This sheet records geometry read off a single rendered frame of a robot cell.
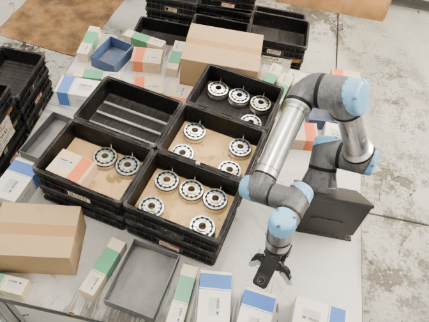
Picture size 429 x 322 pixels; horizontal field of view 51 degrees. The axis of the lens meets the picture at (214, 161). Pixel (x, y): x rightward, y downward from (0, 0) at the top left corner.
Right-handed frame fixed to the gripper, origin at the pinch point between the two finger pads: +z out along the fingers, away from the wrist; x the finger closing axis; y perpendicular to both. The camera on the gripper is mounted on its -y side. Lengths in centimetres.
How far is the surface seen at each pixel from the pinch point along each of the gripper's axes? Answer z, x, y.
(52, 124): 21, 128, 29
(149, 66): 20, 109, 87
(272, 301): 22.9, -2.6, 1.7
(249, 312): 22.1, 2.9, -6.5
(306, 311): 24.2, -15.1, 4.7
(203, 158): 16, 51, 43
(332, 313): 25.1, -23.8, 9.1
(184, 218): 15.3, 41.9, 12.7
